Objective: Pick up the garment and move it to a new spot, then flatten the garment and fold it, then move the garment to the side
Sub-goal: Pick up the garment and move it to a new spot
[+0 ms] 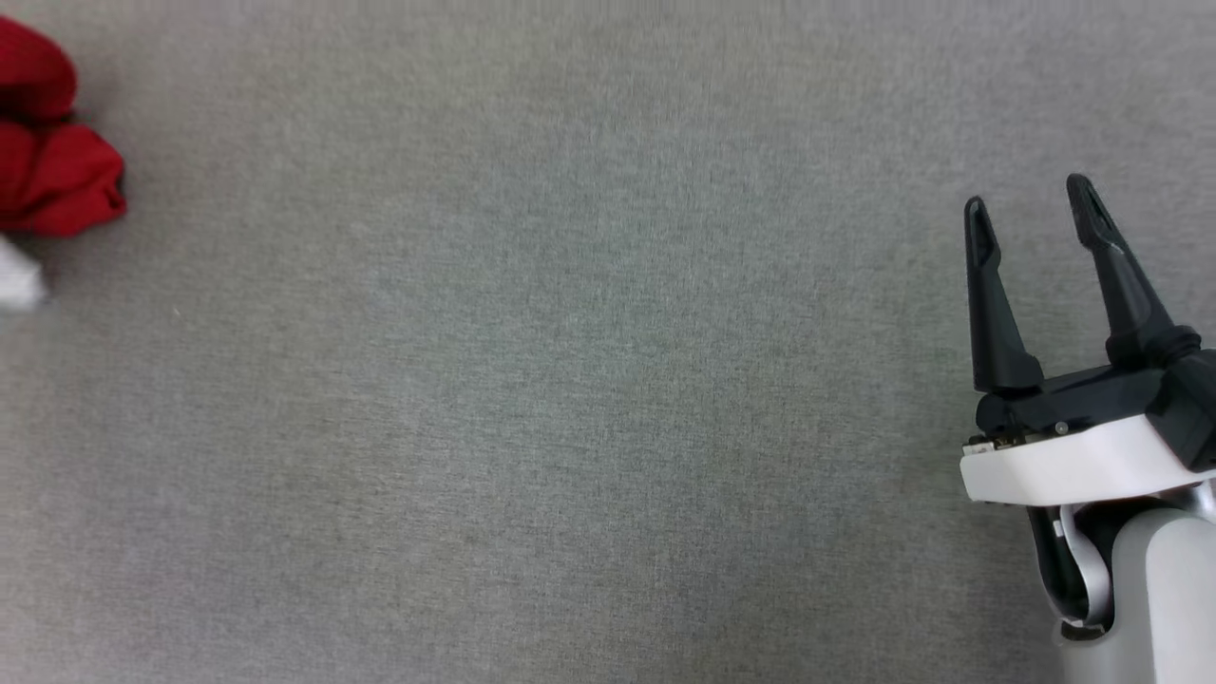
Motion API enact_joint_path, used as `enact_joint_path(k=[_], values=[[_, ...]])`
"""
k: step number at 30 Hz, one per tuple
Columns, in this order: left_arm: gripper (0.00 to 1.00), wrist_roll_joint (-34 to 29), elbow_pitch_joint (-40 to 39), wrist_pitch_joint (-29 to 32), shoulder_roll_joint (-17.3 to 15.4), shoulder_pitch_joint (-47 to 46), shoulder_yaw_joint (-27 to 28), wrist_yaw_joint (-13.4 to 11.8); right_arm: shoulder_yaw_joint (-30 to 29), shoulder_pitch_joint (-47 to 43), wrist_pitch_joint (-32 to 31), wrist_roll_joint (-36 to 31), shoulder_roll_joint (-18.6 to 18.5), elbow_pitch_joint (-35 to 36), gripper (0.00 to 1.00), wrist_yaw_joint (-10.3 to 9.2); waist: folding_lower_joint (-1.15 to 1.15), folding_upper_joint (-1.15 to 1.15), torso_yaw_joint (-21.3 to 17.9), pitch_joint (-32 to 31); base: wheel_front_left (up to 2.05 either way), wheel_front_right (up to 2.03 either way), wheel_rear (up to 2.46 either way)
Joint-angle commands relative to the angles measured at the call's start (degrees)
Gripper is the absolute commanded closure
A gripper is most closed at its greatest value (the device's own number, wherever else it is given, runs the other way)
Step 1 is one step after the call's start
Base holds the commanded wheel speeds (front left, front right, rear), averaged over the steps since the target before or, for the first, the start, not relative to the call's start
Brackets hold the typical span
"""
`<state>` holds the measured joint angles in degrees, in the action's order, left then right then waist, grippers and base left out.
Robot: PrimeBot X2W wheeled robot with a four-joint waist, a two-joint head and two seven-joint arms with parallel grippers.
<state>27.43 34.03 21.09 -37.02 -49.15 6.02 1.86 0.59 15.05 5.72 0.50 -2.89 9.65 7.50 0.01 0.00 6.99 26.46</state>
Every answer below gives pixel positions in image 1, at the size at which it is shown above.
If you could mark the red and white jersey garment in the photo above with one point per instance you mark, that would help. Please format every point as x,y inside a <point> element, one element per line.
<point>57,180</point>

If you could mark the white and grey right robot arm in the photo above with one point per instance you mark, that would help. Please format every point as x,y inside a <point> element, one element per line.
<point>1168,589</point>

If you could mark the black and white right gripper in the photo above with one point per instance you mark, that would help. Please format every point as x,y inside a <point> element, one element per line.
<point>1073,465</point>

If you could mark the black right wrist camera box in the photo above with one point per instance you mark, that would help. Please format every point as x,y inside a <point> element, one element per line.
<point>1192,408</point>

